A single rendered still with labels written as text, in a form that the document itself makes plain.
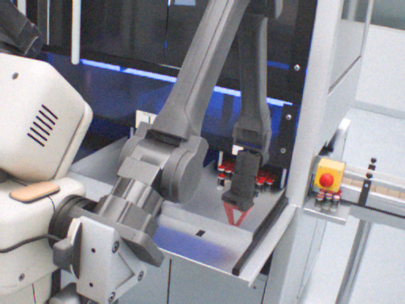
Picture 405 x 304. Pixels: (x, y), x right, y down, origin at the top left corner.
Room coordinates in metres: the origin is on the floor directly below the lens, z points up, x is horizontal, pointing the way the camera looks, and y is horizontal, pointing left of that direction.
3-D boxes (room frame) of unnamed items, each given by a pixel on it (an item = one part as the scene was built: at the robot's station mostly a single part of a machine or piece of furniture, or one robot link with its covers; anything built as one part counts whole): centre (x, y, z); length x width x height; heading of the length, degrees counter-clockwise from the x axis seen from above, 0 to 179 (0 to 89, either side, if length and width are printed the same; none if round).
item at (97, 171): (1.31, 0.22, 0.90); 0.34 x 0.26 x 0.04; 157
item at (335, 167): (1.18, -0.37, 1.00); 0.08 x 0.07 x 0.07; 157
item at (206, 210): (1.17, -0.09, 0.90); 0.34 x 0.26 x 0.04; 157
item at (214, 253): (1.18, 0.09, 0.87); 0.70 x 0.48 x 0.02; 67
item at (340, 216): (1.22, -0.40, 0.87); 0.14 x 0.13 x 0.02; 157
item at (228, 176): (1.27, -0.13, 0.90); 0.18 x 0.02 x 0.05; 67
